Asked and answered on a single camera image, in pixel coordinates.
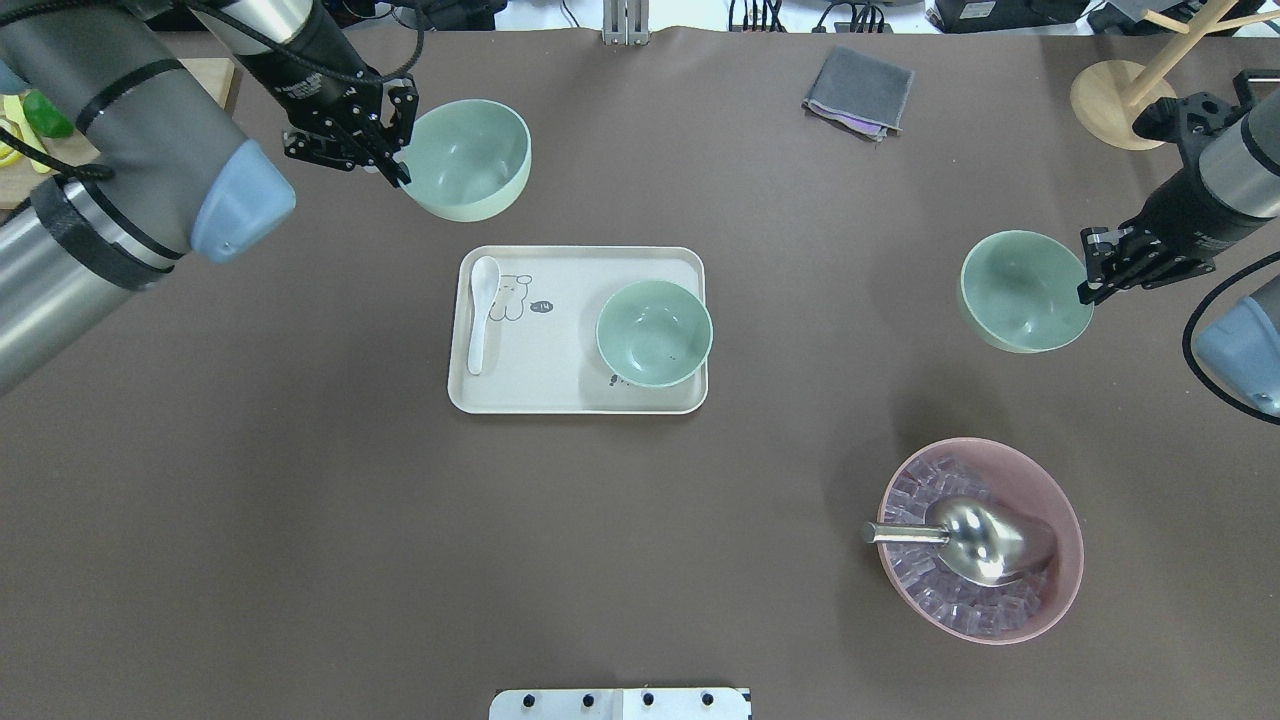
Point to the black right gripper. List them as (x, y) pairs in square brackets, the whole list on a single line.
[(1186, 217)]

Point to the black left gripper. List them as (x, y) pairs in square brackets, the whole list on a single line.
[(318, 72)]

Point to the green bowl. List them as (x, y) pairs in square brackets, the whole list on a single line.
[(468, 160), (654, 334), (1018, 290)]

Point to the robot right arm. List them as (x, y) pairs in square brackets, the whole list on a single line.
[(1225, 190)]

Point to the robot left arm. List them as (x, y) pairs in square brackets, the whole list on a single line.
[(174, 173)]

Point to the white ceramic spoon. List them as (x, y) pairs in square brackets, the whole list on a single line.
[(484, 283)]

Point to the wooden cup tree stand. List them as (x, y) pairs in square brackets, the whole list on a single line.
[(1108, 96)]

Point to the cream serving tray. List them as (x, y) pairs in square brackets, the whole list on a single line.
[(540, 352)]

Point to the pink bowl with ice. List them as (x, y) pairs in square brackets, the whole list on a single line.
[(981, 468)]

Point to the grey folded cloth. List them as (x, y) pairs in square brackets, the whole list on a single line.
[(862, 93)]

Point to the green bowl on tray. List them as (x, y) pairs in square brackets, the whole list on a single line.
[(654, 334)]

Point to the metal ice scoop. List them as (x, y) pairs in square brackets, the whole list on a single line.
[(981, 541)]

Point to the green lime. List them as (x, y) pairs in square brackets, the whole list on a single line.
[(44, 118)]

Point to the yellow plastic knife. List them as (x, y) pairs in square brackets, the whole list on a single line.
[(17, 125)]

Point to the wooden cutting board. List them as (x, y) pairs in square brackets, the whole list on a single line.
[(216, 75)]

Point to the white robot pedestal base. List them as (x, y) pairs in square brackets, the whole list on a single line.
[(623, 703)]

